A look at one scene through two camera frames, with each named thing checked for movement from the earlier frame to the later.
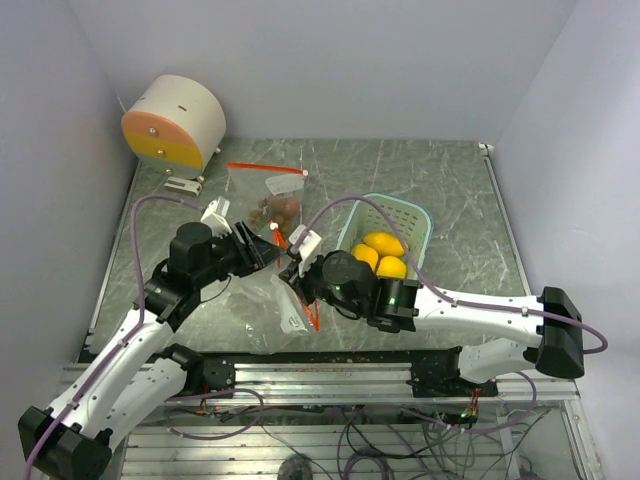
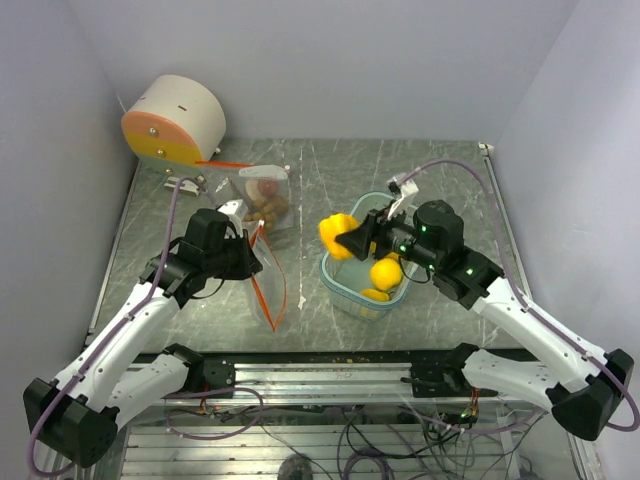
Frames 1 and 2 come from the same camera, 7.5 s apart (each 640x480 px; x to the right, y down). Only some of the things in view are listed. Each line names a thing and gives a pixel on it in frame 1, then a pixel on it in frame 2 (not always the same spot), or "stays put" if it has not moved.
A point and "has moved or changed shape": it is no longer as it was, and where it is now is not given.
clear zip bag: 266,198 has moved or changed shape
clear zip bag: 260,312 has moved or changed shape
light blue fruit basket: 364,216 has moved or changed shape
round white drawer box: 174,127 stays put
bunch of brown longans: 270,210 has moved or changed shape
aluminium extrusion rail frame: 358,421 stays put
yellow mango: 385,243 has moved or changed shape
